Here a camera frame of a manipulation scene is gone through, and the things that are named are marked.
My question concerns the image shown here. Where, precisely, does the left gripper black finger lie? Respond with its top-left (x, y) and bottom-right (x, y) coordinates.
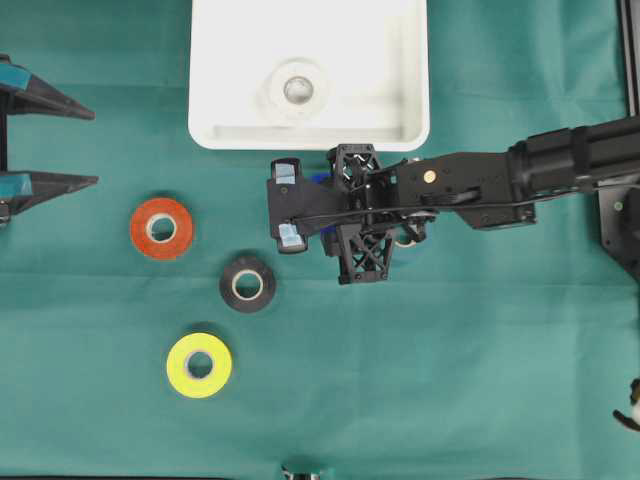
top-left (1, 171), bottom-right (99, 216)
top-left (1, 62), bottom-right (95, 121)

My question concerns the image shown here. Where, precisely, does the black gripper, moving arm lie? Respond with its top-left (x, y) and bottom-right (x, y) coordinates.
top-left (322, 144), bottom-right (425, 285)

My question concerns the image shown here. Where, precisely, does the white tape roll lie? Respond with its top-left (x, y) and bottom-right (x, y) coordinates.
top-left (257, 57), bottom-right (330, 126)

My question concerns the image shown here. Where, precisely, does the blue tape roll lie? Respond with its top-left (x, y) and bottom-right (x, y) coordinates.
top-left (311, 173), bottom-right (333, 188)

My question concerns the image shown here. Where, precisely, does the black moving robot arm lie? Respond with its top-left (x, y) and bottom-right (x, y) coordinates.
top-left (1, 54), bottom-right (639, 285)

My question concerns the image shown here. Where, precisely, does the green tape roll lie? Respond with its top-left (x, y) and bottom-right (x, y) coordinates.
top-left (393, 241), bottom-right (417, 266)

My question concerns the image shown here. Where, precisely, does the black tape roll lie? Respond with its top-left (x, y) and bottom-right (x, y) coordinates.
top-left (219, 254), bottom-right (277, 314)

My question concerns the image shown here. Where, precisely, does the red tape roll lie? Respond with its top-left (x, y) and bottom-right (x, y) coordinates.
top-left (129, 197), bottom-right (195, 261)

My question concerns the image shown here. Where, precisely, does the white plastic case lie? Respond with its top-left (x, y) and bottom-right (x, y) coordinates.
top-left (188, 1), bottom-right (431, 152)

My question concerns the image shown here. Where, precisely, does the yellow tape roll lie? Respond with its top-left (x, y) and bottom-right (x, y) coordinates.
top-left (166, 332), bottom-right (233, 399)

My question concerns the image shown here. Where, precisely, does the green table cloth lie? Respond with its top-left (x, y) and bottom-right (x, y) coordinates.
top-left (1, 1), bottom-right (639, 479)

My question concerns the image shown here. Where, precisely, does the black aluminium frame rail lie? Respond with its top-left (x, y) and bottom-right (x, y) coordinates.
top-left (618, 0), bottom-right (639, 116)

